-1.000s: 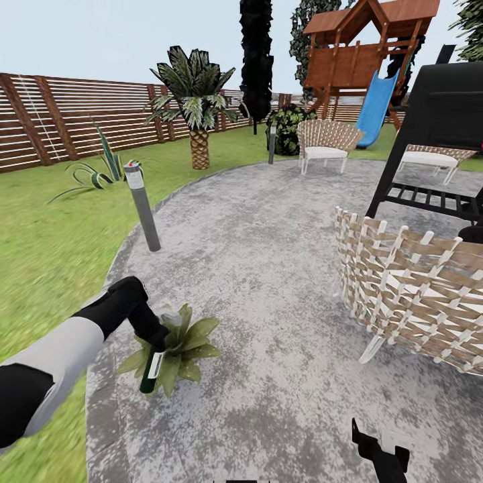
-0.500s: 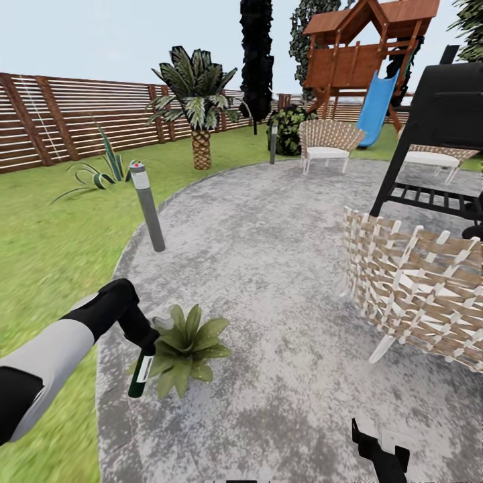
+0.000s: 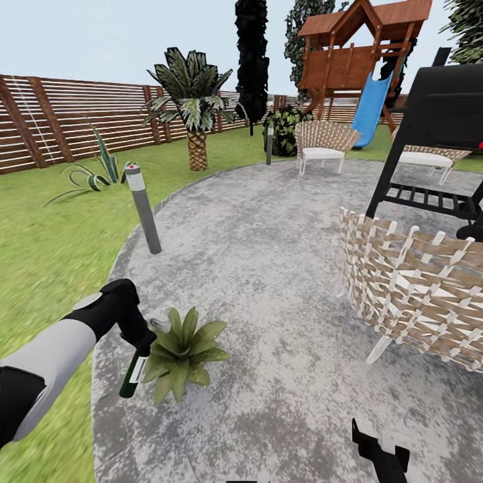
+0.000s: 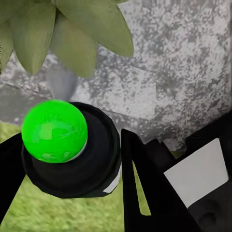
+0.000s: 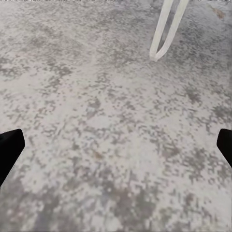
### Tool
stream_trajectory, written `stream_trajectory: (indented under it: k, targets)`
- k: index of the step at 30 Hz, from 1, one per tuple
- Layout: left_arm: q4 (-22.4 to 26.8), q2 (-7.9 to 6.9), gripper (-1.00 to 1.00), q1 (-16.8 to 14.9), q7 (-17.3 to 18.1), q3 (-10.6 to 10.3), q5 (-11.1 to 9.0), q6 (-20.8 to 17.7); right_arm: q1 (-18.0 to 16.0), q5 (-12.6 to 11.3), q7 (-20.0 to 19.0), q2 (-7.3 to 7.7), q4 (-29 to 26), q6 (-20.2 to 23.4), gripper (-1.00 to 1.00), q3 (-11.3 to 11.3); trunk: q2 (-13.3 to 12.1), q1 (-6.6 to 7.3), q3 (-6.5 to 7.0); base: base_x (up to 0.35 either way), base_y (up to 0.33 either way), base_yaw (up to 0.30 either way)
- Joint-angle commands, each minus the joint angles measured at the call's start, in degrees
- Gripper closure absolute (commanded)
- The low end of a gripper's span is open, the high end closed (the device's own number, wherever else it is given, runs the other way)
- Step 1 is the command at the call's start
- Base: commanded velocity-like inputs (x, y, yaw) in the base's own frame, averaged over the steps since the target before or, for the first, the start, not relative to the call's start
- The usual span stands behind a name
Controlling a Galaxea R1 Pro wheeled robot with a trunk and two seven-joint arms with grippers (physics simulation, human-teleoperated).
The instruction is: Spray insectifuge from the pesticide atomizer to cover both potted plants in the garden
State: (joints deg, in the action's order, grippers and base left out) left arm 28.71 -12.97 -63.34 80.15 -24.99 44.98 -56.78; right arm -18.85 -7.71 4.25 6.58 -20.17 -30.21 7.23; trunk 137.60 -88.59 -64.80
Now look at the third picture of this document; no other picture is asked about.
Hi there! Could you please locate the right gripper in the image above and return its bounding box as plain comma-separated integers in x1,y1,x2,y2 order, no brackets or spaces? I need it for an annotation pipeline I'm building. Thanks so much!
352,418,409,477

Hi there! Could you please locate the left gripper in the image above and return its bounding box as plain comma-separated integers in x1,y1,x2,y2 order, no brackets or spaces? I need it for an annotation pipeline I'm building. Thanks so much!
119,315,158,356

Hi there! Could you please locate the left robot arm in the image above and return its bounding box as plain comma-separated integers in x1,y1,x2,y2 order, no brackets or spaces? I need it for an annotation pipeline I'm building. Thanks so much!
0,278,171,449

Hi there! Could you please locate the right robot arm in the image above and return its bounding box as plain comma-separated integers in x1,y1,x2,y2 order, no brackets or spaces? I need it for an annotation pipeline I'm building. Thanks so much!
352,418,421,483

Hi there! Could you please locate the insectifuge atomizer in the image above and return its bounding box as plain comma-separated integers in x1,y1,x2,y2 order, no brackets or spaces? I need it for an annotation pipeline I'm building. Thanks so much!
119,348,149,398

